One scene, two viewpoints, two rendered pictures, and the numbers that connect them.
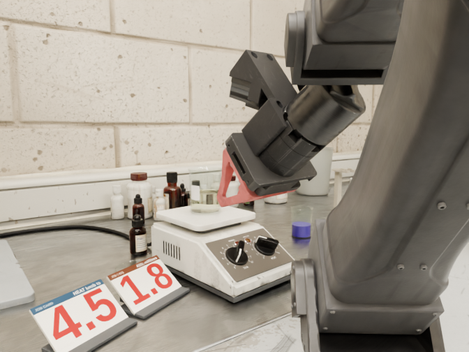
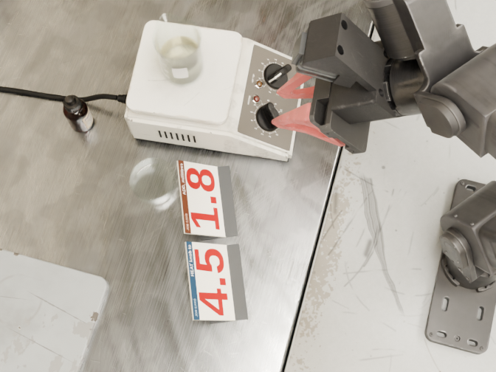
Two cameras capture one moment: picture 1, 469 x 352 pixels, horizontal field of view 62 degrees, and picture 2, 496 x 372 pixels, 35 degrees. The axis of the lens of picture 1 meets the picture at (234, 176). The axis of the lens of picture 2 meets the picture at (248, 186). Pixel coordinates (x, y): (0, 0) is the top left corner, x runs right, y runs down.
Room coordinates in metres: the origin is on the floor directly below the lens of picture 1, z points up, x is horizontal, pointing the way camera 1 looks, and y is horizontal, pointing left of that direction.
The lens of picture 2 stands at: (0.21, 0.24, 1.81)
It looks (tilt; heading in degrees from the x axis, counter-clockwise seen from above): 71 degrees down; 326
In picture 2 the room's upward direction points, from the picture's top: 4 degrees counter-clockwise
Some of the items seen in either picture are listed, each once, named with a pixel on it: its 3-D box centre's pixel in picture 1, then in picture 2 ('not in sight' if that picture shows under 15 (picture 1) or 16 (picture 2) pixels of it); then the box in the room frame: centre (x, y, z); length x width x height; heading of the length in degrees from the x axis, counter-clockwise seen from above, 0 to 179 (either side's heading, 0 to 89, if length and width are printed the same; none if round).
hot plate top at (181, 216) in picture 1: (205, 214); (185, 71); (0.61, 0.05, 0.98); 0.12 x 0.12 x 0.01; 43
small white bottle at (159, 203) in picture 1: (159, 204); not in sight; (0.90, 0.18, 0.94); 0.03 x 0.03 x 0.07
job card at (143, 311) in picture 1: (150, 283); (207, 198); (0.48, 0.11, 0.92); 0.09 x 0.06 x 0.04; 149
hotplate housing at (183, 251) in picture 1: (216, 245); (209, 91); (0.59, 0.03, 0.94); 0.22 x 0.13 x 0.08; 43
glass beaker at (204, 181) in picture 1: (205, 189); (178, 50); (0.61, 0.05, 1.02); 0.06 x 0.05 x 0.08; 172
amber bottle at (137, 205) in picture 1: (138, 209); not in sight; (0.86, 0.22, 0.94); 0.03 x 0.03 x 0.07
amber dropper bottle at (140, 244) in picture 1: (137, 233); (75, 110); (0.67, 0.17, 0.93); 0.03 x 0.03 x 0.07
